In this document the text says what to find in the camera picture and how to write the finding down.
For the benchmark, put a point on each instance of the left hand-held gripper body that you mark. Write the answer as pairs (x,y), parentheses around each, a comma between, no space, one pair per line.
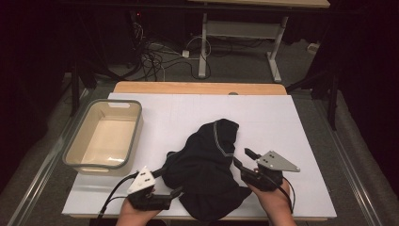
(142,182)

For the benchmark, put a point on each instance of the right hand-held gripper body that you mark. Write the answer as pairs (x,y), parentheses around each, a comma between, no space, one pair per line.
(276,161)

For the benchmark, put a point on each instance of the dark knit vest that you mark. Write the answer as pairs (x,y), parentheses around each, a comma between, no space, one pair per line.
(204,169)

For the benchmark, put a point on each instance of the beige plastic basin grey rim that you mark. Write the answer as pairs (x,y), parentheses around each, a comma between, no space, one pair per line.
(109,138)

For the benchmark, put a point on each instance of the person's left hand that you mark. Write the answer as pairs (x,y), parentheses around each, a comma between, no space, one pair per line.
(138,213)

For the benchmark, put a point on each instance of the person's right hand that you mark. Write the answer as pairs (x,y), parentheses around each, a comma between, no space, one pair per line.
(274,201)

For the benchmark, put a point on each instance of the white board sheet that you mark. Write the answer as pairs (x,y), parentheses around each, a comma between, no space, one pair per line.
(266,119)

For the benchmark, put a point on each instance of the black stand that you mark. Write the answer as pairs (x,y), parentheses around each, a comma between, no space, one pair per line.
(74,88)
(332,103)

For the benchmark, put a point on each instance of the small pale box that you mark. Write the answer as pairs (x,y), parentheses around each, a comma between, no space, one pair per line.
(313,47)

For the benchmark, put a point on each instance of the white power adapter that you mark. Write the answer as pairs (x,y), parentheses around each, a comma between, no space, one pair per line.
(185,53)

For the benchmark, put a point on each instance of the white-framed desk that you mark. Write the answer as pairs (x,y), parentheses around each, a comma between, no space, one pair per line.
(241,29)

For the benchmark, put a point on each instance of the black device with red light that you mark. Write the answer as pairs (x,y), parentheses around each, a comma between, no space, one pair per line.
(137,15)

